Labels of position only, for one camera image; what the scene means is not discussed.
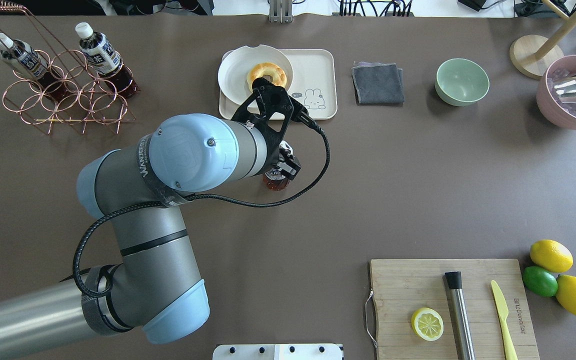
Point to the pink bowl with ice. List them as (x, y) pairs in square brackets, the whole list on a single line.
[(556, 112)]

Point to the upper yellow lemon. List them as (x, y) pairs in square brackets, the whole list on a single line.
[(551, 255)]

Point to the white round plate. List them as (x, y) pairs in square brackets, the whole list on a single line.
[(232, 72)]

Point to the copper wire bottle rack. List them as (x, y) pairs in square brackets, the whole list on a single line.
[(90, 101)]

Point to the tea bottle white cap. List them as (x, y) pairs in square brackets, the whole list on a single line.
[(275, 180)]

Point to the green lime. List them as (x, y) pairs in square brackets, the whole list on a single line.
[(540, 281)]

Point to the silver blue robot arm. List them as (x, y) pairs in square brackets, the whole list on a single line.
[(135, 265)]

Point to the yellow plastic knife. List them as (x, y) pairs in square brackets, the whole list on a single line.
[(502, 310)]

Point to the wooden cup stand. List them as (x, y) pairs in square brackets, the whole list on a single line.
[(532, 54)]

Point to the cream serving tray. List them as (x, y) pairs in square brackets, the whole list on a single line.
[(313, 83)]

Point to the glazed ring donut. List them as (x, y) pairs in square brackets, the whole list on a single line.
[(277, 74)]

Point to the tea bottle in rack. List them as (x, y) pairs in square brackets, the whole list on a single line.
[(106, 61), (30, 65)]

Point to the grey folded cloth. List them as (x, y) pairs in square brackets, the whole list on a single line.
[(378, 83)]

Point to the steel muddler with black tip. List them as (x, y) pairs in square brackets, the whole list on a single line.
[(461, 325)]

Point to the tea bottle in rack left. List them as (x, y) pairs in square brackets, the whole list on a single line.
[(106, 61)]

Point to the half lemon slice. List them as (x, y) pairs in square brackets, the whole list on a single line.
[(427, 324)]

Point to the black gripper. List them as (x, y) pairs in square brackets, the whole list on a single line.
[(286, 163)]

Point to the tea bottle in rack right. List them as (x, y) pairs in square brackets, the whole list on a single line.
[(30, 65)]

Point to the green ceramic bowl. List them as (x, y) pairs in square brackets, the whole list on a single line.
[(461, 82)]

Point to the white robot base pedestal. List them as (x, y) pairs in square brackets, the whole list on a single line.
[(280, 351)]

